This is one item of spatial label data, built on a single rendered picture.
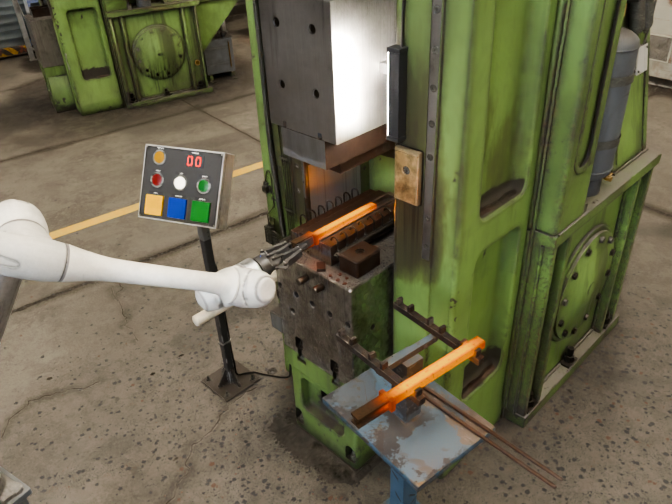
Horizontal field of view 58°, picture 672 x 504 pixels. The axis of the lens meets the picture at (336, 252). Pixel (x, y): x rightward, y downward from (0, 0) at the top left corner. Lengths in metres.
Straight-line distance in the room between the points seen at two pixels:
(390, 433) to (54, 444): 1.70
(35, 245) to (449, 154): 1.10
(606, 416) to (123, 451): 2.08
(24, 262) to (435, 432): 1.14
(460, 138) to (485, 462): 1.44
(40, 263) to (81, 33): 5.21
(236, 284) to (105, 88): 5.28
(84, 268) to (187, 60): 5.38
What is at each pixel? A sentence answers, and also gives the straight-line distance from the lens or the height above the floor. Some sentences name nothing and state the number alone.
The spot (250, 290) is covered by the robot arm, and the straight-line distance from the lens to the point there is 1.65.
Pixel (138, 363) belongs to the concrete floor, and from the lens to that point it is 3.23.
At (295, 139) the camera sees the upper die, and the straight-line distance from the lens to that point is 1.94.
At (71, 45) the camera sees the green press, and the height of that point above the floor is 0.69.
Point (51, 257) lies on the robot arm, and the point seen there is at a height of 1.28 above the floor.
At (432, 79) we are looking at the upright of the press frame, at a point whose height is 1.57.
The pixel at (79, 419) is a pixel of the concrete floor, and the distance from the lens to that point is 3.06.
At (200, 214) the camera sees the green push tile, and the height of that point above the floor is 1.00.
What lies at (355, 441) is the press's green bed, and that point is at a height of 0.18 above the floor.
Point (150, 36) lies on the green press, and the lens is 6.72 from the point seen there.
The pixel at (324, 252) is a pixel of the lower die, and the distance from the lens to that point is 2.04.
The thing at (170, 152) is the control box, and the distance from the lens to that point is 2.36.
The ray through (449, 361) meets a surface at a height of 1.02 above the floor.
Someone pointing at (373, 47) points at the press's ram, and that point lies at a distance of 1.84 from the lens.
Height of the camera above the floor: 2.06
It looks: 33 degrees down
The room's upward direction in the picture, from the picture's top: 3 degrees counter-clockwise
